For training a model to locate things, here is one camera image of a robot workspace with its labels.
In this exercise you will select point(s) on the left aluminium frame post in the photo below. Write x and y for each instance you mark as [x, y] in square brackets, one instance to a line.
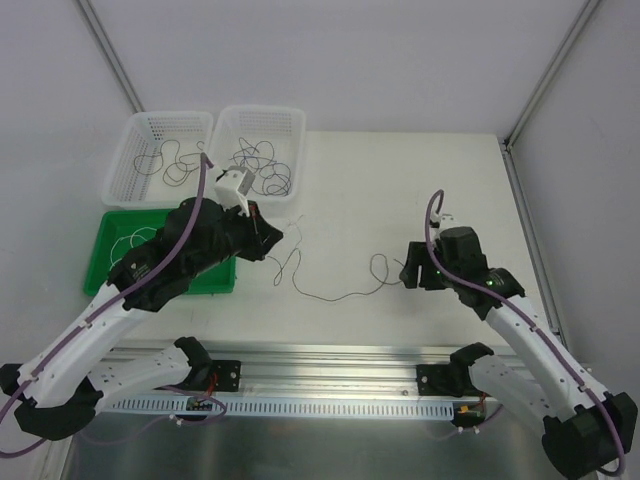
[104, 45]

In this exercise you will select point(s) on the white slotted cable duct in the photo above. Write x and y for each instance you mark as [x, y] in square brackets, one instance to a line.
[404, 409]

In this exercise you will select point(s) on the aluminium frame post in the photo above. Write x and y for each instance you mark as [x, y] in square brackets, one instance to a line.
[104, 45]
[543, 88]

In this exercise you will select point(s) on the left white perforated basket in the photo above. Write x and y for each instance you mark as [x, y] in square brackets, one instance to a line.
[157, 161]

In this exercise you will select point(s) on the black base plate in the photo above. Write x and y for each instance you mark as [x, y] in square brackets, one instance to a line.
[443, 380]
[222, 376]

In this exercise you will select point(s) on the right aluminium frame post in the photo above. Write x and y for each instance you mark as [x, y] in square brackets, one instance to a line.
[543, 88]

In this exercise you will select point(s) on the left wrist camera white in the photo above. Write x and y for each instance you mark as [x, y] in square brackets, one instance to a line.
[232, 188]

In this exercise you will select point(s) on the green plastic tray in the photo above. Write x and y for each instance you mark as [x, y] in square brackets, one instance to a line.
[122, 230]

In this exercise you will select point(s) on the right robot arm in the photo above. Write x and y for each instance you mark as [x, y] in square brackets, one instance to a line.
[583, 427]

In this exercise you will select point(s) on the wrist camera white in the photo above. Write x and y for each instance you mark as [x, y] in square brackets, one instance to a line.
[232, 188]
[445, 220]

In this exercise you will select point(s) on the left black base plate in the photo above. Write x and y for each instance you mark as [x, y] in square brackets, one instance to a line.
[222, 376]

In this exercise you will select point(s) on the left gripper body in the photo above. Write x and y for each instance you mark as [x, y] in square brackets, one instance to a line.
[248, 235]

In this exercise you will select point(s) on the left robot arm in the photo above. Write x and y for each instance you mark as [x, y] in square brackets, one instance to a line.
[60, 391]

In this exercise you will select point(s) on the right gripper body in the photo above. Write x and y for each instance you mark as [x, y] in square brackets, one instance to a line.
[417, 267]

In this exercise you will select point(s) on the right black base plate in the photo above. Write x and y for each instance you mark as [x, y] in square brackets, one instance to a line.
[443, 380]

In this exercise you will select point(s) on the right white perforated basket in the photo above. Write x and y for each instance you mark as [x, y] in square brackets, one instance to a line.
[268, 140]

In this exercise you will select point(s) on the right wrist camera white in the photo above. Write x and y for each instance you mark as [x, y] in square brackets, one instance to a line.
[445, 220]

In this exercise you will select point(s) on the white perforated basket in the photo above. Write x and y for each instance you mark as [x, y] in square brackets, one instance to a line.
[157, 161]
[268, 140]

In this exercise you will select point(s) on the aluminium mounting rail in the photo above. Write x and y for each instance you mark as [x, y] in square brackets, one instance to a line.
[328, 371]

